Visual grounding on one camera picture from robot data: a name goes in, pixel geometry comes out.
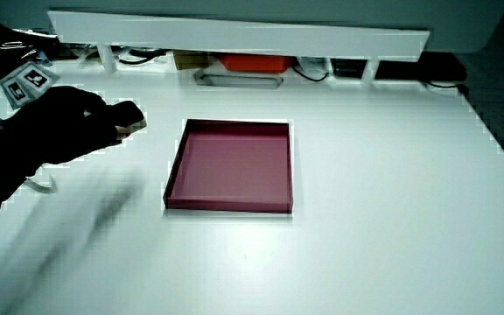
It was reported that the person's right hand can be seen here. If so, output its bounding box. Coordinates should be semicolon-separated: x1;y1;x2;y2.
0;60;123;166

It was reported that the dark eraser with beige base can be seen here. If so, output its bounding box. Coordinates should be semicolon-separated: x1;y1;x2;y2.
106;100;149;141

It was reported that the olive brown box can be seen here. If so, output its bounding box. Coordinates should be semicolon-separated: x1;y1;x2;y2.
172;50;213;72

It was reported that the maroon square tray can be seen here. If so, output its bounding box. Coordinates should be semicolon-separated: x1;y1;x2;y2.
162;118;295;215

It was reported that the white raised shelf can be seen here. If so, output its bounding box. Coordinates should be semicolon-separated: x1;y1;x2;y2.
46;10;431;84

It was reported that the orange box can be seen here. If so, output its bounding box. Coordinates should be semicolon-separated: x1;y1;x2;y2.
214;52;298;74

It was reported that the small black box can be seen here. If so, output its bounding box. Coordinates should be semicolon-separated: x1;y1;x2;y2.
330;58;368;81

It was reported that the flat black device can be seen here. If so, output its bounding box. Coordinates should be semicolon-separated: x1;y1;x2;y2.
374;51;469;84

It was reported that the black cable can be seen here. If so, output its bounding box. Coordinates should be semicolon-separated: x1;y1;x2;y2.
117;47;168;67
291;65;330;83
423;80;471;96

